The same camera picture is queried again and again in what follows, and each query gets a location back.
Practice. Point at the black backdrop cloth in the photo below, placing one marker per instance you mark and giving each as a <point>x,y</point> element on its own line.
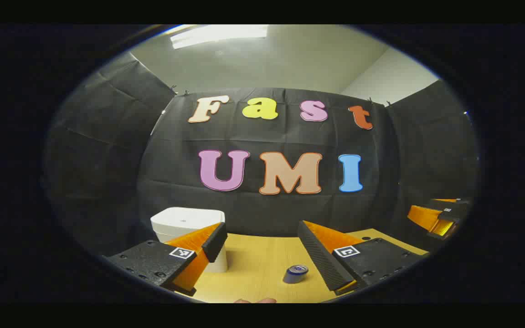
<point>262,209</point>

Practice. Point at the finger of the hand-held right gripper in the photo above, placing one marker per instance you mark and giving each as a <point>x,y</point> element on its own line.
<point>422,217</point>
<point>460,206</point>

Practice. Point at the white desktop garbage bin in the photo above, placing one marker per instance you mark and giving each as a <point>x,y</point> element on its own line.
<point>185,221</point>

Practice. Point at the wooden desktop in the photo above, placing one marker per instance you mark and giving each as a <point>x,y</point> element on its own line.
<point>253,269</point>

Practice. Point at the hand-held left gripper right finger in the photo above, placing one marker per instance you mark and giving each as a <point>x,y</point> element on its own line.
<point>319,259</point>

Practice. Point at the ceiling light panel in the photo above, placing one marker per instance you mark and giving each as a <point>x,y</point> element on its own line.
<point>219,35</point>

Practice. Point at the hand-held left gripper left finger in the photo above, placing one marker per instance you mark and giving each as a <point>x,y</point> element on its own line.
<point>214,241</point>

